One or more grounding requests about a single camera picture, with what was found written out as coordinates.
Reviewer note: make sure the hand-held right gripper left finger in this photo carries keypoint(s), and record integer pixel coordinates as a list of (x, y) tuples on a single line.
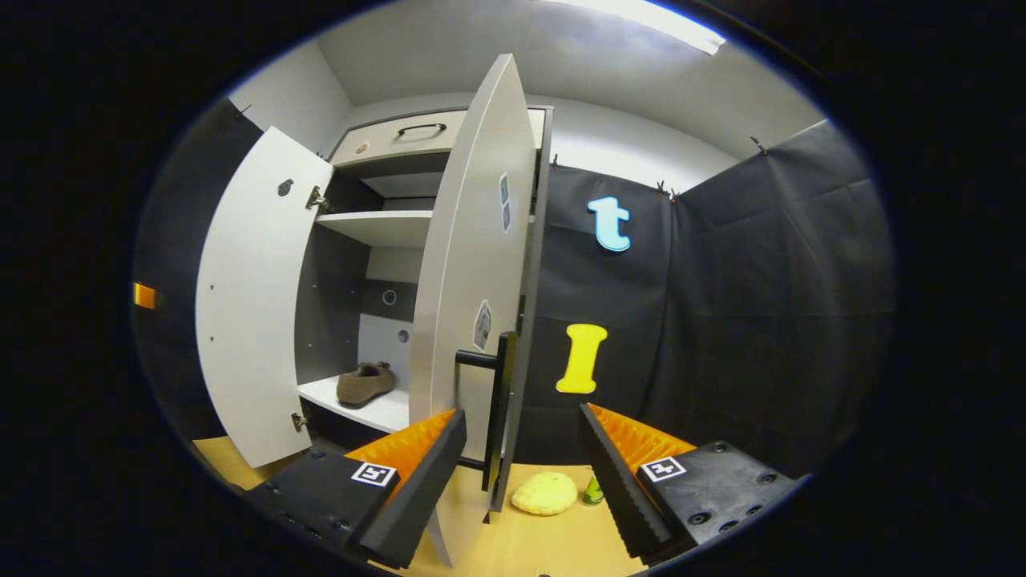
[(429, 489)]

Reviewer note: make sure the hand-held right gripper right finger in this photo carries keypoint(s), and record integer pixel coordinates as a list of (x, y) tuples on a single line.
[(613, 481)]

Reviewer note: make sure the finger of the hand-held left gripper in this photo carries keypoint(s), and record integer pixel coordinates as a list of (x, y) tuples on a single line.
[(146, 296)]

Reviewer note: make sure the white shoe cabinet door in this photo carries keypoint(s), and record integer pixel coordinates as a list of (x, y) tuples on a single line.
[(465, 240), (256, 304)]

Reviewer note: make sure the brown shoe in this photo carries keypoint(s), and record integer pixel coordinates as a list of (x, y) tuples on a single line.
[(361, 389)]

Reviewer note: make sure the white shoe cabinet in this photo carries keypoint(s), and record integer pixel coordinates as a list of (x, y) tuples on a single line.
[(377, 344)]

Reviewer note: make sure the white cabinet shelf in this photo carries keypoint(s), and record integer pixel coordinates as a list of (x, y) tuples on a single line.
[(385, 228), (377, 413)]

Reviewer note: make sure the metal door hinge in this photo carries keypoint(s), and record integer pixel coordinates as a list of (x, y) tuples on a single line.
[(316, 199), (298, 421)]

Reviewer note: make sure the white cabinet drawer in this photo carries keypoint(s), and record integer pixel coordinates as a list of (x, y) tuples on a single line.
[(385, 143)]

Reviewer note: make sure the green can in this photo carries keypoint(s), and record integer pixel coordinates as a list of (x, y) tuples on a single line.
[(593, 490)]

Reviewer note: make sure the pale yellow sponge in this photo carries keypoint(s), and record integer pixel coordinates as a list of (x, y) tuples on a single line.
[(545, 493)]

